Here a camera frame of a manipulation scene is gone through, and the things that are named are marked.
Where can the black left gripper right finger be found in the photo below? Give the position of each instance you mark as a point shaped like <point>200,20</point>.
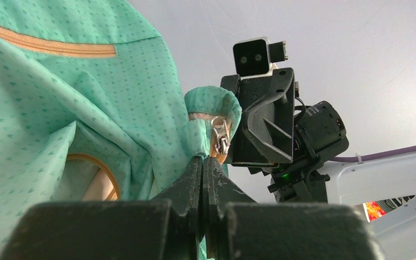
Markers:
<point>237,227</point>

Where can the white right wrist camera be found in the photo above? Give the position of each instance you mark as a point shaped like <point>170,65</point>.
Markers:
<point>256,56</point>

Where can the orange and teal jacket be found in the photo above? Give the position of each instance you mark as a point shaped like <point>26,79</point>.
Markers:
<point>91,107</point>

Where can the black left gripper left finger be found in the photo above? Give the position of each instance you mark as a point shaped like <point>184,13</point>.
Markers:
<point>165,227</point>

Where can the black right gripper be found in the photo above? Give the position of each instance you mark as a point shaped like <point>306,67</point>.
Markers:
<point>265,136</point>

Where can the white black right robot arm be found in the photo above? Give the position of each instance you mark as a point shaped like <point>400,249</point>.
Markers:
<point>387,178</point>

